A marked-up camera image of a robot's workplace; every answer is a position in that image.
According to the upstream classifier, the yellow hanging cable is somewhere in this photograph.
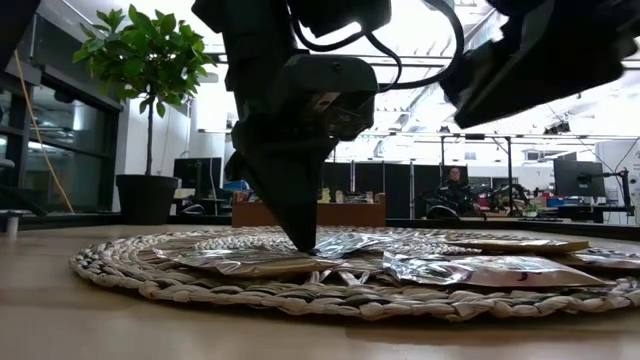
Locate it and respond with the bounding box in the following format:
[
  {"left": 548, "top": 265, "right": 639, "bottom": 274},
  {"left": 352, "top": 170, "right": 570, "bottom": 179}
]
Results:
[{"left": 13, "top": 48, "right": 75, "bottom": 215}]

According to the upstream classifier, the wooden three-compartment box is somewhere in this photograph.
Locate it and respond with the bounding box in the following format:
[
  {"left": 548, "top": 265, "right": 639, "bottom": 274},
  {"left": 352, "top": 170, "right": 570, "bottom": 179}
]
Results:
[{"left": 230, "top": 192, "right": 387, "bottom": 229}]

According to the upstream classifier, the black office partition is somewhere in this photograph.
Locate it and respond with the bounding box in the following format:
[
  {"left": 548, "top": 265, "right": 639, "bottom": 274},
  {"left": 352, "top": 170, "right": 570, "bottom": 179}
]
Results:
[{"left": 322, "top": 160, "right": 444, "bottom": 219}]

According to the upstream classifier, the yellow lemon lime tea packet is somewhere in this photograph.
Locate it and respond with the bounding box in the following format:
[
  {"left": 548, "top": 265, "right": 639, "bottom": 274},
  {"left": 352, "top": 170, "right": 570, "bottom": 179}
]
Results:
[{"left": 443, "top": 238, "right": 592, "bottom": 255}]

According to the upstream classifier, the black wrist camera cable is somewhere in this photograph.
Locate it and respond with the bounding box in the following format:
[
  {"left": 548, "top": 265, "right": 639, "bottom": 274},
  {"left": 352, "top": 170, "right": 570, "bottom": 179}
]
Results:
[{"left": 289, "top": 0, "right": 466, "bottom": 94}]

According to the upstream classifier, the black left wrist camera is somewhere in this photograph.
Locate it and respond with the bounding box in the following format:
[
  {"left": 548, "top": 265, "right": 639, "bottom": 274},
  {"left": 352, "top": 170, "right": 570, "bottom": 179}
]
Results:
[{"left": 279, "top": 53, "right": 380, "bottom": 142}]

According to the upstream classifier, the black plant pot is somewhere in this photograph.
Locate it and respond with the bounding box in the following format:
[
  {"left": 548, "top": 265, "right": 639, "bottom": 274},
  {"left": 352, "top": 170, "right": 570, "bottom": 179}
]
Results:
[{"left": 115, "top": 173, "right": 180, "bottom": 226}]

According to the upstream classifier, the black background desk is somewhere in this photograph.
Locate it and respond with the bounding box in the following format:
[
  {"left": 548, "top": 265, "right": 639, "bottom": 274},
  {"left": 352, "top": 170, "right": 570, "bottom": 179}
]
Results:
[{"left": 519, "top": 203, "right": 637, "bottom": 225}]

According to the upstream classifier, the silver metal post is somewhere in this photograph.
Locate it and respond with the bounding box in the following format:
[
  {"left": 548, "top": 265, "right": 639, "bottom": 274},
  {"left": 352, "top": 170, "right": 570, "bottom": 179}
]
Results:
[{"left": 0, "top": 208, "right": 26, "bottom": 239}]

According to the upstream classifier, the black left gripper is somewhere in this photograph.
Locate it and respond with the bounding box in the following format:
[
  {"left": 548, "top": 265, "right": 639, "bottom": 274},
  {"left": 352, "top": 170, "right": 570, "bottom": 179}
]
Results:
[{"left": 223, "top": 29, "right": 341, "bottom": 253}]

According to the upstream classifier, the green leafy plant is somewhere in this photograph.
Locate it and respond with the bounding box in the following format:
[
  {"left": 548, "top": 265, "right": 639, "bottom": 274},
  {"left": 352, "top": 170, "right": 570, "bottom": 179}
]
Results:
[{"left": 72, "top": 4, "right": 216, "bottom": 176}]

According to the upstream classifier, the black aluminium table frame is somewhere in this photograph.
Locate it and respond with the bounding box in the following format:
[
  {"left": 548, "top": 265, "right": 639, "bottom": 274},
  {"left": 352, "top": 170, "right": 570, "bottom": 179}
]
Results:
[{"left": 0, "top": 212, "right": 640, "bottom": 242}]

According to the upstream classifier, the round woven straw mat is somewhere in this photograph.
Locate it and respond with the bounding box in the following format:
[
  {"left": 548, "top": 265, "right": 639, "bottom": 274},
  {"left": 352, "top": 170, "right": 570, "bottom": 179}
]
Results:
[{"left": 68, "top": 225, "right": 640, "bottom": 322}]

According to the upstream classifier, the black computer monitor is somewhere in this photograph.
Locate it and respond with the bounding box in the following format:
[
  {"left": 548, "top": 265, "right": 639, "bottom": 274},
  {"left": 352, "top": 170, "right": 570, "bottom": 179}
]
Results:
[
  {"left": 553, "top": 159, "right": 607, "bottom": 199},
  {"left": 173, "top": 157, "right": 224, "bottom": 214}
]

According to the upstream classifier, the person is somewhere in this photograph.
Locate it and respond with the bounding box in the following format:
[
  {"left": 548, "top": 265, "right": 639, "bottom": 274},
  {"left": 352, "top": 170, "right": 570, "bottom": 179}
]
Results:
[{"left": 437, "top": 167, "right": 474, "bottom": 216}]

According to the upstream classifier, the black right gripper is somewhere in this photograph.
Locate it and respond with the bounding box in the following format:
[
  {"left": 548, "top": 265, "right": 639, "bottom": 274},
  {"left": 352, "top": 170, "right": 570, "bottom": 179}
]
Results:
[{"left": 440, "top": 29, "right": 639, "bottom": 129}]

